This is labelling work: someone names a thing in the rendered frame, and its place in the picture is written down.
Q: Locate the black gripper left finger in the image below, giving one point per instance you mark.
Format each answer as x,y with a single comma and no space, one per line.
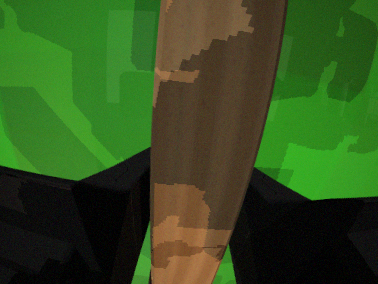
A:
105,216

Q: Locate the brown wooden board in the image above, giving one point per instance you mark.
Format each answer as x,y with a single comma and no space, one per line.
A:
216,64

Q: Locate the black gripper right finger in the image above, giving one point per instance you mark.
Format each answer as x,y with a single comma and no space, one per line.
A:
278,232

